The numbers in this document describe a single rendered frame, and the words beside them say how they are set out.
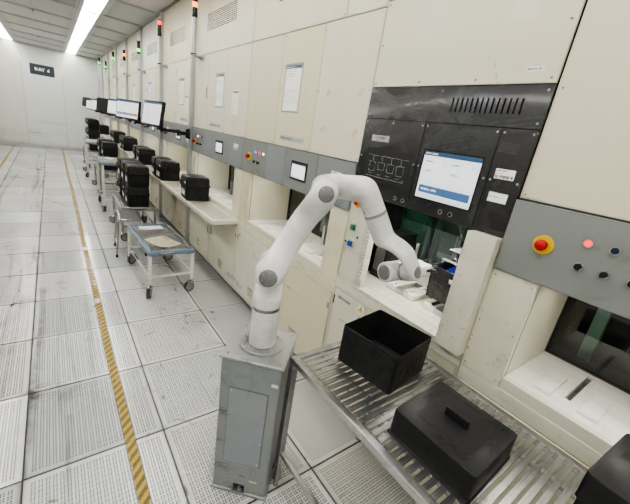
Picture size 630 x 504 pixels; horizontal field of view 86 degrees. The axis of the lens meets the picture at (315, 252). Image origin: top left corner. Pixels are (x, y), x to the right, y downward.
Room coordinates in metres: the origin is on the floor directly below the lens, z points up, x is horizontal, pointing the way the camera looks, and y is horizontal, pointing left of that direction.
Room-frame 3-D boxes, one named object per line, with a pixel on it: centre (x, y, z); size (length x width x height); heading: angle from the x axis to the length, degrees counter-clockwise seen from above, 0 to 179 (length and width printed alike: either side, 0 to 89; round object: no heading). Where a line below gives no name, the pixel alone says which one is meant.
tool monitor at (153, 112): (4.07, 1.91, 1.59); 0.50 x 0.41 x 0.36; 129
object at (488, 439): (0.89, -0.54, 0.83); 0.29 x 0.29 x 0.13; 41
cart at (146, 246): (3.30, 1.61, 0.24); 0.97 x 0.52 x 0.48; 41
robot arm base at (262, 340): (1.29, 0.17, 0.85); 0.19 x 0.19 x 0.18
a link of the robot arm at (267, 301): (1.32, 0.17, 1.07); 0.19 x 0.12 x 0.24; 5
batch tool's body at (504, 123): (1.90, -0.77, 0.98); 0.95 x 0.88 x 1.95; 129
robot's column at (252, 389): (1.29, 0.17, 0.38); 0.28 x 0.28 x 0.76; 84
